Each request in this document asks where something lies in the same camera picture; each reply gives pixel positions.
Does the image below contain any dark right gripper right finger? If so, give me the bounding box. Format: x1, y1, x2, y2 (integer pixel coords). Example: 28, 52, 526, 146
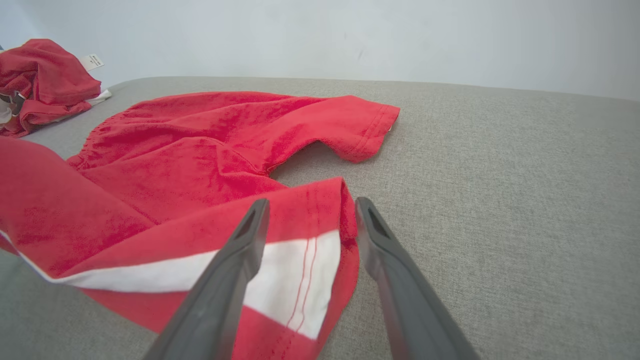
354, 196, 482, 360

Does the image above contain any red Bulls 23 jersey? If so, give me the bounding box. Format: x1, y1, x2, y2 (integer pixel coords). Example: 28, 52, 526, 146
0, 38, 112, 139

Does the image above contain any red basketball jersey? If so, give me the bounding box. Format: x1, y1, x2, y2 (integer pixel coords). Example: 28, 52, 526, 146
0, 91, 401, 360

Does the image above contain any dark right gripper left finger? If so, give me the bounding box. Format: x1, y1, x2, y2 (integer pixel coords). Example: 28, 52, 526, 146
142, 198, 271, 360

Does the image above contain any grey fabric sofa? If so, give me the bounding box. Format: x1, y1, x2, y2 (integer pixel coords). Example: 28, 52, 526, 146
0, 76, 640, 360

